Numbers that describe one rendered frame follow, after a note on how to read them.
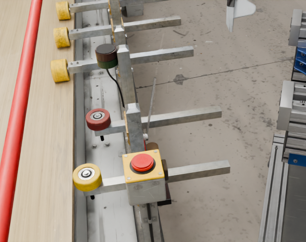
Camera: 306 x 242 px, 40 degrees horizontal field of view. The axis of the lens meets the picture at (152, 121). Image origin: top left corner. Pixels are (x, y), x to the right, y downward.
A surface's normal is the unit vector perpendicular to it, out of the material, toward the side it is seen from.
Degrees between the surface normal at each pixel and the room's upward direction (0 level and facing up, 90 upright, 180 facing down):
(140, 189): 90
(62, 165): 0
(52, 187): 0
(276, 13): 0
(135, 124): 90
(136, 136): 90
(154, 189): 90
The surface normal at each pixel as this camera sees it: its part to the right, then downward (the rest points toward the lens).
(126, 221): -0.07, -0.76
